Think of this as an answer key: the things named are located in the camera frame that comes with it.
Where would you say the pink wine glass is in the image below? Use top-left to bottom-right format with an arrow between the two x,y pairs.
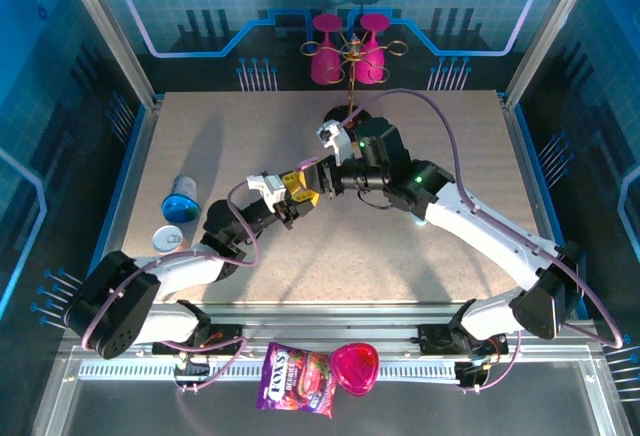
355,13 -> 392,85
309,13 -> 345,86

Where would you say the orange printed dessert can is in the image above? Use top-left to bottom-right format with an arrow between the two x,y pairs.
151,224 -> 190,256

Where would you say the aluminium frame post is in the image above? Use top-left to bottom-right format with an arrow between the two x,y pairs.
503,0 -> 605,103
55,0 -> 157,110

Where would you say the gold glass rack stand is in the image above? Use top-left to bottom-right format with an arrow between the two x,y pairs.
299,30 -> 410,130

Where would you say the pink heart shaped bowl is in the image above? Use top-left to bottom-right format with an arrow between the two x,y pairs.
329,341 -> 381,397

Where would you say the yogurt cup with blue lid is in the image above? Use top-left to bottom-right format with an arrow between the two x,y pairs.
161,174 -> 202,224

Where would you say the white slotted cable duct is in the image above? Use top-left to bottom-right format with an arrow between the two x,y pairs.
78,358 -> 464,382

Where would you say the purple candy bag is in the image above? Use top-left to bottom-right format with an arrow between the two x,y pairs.
255,341 -> 335,420

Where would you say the aluminium frame rail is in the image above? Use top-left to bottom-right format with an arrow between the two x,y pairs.
144,300 -> 531,357

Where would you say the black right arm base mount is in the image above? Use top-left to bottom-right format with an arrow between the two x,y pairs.
417,323 -> 454,355

